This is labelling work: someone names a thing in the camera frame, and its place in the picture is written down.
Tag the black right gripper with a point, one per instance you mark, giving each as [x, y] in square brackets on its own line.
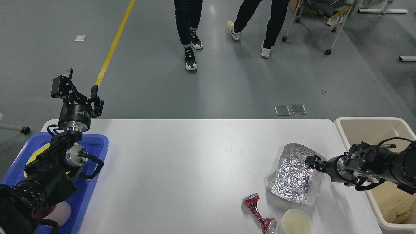
[329, 167]

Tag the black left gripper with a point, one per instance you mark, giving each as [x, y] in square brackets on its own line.
[75, 113]

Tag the foil tray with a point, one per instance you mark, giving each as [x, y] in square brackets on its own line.
[293, 180]

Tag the yellow plate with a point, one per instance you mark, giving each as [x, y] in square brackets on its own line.
[39, 151]

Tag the crushed red can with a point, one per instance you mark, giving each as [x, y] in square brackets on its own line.
[268, 225]

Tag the brown paper bag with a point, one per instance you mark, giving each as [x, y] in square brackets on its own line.
[395, 205]

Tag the pink mug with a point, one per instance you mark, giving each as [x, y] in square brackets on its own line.
[59, 213]

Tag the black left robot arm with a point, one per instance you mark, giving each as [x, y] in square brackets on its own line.
[50, 178]

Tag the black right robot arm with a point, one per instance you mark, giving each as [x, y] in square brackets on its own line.
[367, 166]

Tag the metal floor plates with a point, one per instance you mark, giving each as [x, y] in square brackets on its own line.
[287, 110]

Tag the beige plastic bin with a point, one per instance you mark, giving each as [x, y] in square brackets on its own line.
[372, 130]

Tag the person in black trousers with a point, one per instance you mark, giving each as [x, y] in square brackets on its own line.
[187, 16]

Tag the white rolling chair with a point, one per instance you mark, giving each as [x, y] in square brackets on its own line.
[324, 8]

